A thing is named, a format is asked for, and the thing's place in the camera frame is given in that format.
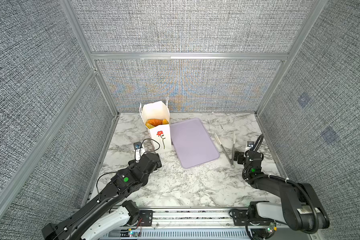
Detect white steel food tongs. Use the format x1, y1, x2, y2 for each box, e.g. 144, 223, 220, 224
214, 130, 237, 169

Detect striped croissant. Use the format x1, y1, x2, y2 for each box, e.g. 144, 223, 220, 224
145, 123, 155, 129

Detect orange triangular pastry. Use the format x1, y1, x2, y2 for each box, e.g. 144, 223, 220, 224
146, 119, 163, 127

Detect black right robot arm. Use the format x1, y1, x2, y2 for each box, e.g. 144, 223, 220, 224
234, 149, 330, 234

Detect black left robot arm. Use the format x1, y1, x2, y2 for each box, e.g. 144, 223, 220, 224
42, 153, 162, 240

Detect lilac plastic tray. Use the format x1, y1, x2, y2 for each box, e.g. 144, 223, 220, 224
170, 118, 220, 169

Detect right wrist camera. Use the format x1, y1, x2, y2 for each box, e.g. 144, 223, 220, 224
246, 141, 255, 150

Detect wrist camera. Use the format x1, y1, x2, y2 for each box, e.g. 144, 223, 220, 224
246, 141, 255, 150
134, 142, 146, 162

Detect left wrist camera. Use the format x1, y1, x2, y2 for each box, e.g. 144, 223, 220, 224
134, 142, 146, 162

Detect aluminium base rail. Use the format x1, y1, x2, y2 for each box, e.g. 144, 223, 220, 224
65, 206, 322, 240

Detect black corrugated cable conduit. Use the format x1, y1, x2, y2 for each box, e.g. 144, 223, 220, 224
241, 133, 322, 235

